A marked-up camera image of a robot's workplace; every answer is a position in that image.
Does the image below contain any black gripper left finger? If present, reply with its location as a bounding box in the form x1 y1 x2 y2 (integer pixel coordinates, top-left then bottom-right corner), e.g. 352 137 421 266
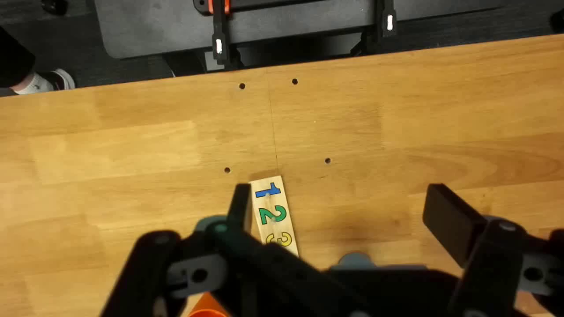
227 183 251 232

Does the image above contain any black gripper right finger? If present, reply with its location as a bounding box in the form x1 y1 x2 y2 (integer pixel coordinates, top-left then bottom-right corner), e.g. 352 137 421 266
422 183 486 266

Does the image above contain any blue plastic cup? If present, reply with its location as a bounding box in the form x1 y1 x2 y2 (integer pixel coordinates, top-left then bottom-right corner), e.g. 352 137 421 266
334 252 375 271

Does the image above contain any orange plastic cup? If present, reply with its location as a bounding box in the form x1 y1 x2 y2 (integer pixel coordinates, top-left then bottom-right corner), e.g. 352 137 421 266
188 294 227 317

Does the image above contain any wooden number puzzle board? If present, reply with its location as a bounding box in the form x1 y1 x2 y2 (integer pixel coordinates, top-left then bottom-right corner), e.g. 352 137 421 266
250 176 299 255

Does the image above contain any black clamp right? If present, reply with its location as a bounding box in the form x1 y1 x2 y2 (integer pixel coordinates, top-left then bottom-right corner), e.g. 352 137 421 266
362 0 396 51

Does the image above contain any white shoe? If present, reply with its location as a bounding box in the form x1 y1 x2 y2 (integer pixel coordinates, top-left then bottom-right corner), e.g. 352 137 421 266
12 68 75 95

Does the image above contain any black clamp with orange handle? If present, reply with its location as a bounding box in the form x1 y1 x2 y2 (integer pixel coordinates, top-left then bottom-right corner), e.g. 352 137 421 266
193 0 239 68

